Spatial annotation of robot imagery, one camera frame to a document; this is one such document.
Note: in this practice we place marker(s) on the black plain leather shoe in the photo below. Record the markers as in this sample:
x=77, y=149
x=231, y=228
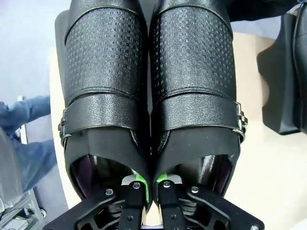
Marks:
x=287, y=72

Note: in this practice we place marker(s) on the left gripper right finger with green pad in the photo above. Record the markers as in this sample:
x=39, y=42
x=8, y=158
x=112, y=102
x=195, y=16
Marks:
x=171, y=203

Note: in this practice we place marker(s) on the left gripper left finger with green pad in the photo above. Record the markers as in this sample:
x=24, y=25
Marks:
x=130, y=203

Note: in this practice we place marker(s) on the person's leg in blue jeans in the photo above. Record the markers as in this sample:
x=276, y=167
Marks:
x=31, y=155

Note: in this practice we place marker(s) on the black leather buckle shoe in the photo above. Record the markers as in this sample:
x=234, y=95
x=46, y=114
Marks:
x=103, y=60
x=194, y=60

